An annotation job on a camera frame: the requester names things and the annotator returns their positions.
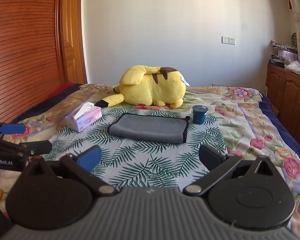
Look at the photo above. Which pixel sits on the red pillow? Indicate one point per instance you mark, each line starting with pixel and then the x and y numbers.
pixel 62 92

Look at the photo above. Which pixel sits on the floral bed blanket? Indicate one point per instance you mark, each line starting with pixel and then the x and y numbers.
pixel 248 126

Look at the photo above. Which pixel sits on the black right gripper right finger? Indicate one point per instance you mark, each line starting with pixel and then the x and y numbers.
pixel 219 167

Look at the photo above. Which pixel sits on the yellow Pikachu plush toy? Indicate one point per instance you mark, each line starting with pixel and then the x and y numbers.
pixel 159 86

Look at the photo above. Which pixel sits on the pink tissue box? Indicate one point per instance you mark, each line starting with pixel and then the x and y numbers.
pixel 85 116

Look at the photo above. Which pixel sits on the purple and grey towel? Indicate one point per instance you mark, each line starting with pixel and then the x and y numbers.
pixel 151 128

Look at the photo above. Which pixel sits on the white wall socket panel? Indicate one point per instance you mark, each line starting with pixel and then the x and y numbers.
pixel 228 40

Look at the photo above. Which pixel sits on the pink storage box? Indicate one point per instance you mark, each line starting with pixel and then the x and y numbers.
pixel 287 55

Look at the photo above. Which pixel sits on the folded floral cloth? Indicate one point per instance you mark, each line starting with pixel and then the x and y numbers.
pixel 294 67

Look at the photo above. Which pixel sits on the palm leaf print cloth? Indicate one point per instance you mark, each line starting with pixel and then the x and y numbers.
pixel 127 162

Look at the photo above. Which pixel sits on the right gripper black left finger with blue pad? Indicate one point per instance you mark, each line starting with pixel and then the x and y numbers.
pixel 80 167

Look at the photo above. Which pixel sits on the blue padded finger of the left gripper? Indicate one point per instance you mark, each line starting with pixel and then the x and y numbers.
pixel 12 128

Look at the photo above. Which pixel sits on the wooden side cabinet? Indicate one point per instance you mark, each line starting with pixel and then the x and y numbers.
pixel 284 93

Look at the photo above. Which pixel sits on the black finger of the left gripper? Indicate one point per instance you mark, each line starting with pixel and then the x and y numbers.
pixel 9 149

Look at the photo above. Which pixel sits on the dark blue plastic cup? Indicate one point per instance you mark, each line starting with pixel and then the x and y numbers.
pixel 199 112

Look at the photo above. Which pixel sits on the wooden door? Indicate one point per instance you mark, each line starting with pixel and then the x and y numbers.
pixel 71 41

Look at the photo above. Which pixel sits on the wooden slatted headboard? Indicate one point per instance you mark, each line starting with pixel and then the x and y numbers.
pixel 30 56

